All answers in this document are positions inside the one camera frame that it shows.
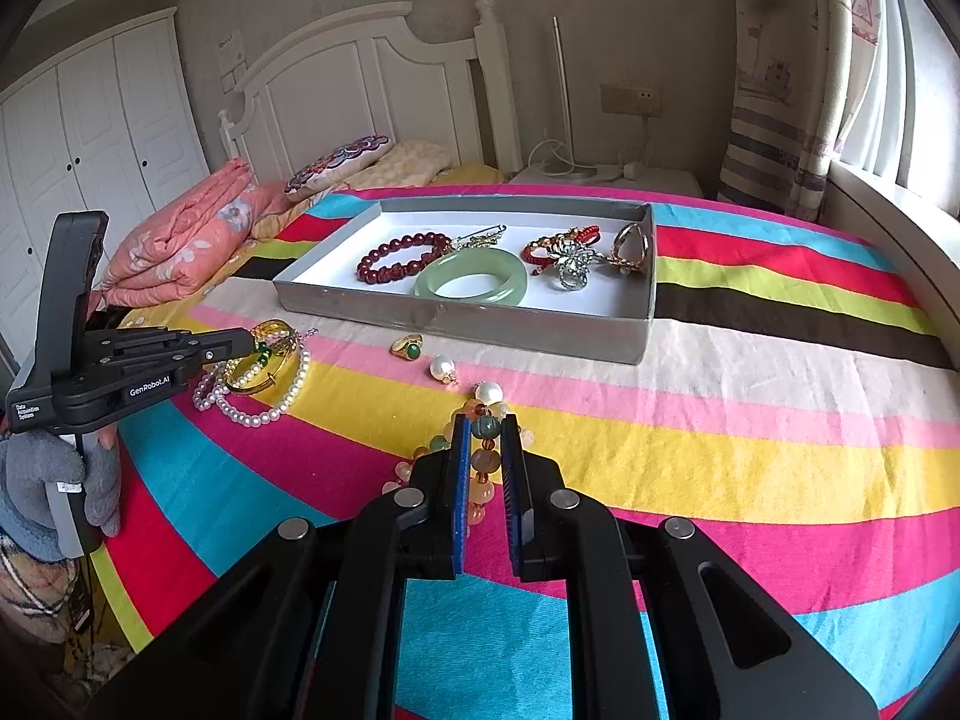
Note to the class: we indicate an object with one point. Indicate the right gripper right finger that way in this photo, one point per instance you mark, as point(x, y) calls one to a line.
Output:
point(662, 622)

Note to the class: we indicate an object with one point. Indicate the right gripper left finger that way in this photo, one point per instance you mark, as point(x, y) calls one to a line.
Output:
point(307, 624)

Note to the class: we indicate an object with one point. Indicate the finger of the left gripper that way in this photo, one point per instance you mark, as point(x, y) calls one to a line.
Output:
point(135, 386)
point(162, 343)

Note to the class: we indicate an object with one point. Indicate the gold carved bangle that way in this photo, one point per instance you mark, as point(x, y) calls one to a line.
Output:
point(276, 347)

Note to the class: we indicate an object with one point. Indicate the green jade bangle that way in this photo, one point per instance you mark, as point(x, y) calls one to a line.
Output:
point(487, 276)

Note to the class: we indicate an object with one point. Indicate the grey gloved left hand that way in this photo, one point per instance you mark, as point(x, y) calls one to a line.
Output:
point(38, 466)

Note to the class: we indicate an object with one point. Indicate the pink folded quilt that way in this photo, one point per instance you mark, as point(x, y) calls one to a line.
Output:
point(176, 251)

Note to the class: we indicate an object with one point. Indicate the white wardrobe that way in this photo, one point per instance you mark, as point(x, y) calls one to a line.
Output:
point(103, 125)

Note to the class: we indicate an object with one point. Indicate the striped colourful bed cover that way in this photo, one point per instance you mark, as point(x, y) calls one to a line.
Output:
point(794, 402)

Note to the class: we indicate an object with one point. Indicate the pearl earring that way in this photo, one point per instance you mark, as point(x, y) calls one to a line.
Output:
point(489, 392)
point(443, 370)

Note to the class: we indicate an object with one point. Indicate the embroidered small pillow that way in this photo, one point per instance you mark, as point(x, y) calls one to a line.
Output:
point(333, 168)

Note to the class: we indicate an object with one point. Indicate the beige floral pillow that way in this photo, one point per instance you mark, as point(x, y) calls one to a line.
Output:
point(408, 164)

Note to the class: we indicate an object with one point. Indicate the grey cardboard tray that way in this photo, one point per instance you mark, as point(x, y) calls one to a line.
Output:
point(365, 272)

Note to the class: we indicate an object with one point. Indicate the white wooden headboard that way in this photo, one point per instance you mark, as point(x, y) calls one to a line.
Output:
point(363, 71)

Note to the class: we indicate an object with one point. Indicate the yellow floral bed sheet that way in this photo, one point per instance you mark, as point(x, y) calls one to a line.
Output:
point(469, 174)

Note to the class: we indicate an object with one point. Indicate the white nightstand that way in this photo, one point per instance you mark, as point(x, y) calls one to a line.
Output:
point(633, 176)

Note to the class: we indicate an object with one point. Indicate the patterned striped curtain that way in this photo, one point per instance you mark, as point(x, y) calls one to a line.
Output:
point(802, 68)

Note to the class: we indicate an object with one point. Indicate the wall power socket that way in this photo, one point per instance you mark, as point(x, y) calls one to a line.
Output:
point(641, 101)

